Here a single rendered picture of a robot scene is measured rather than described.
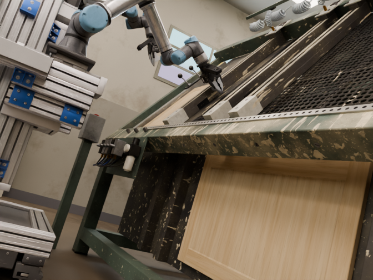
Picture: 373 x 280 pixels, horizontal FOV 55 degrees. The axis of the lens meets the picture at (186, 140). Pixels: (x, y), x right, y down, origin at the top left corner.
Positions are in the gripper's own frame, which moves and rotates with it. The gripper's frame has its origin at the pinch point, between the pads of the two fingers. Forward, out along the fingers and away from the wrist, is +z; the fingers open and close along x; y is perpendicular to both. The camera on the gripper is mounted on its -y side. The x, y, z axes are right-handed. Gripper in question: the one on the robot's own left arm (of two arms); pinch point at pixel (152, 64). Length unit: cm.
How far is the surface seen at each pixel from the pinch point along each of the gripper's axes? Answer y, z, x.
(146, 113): 0.6, 30.0, 32.2
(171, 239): -24, 104, -49
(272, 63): 32, 21, -83
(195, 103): 6, 33, -44
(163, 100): 16.7, 21.3, 33.5
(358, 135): -10, 56, -164
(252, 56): 53, 8, -40
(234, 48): 77, -12, 16
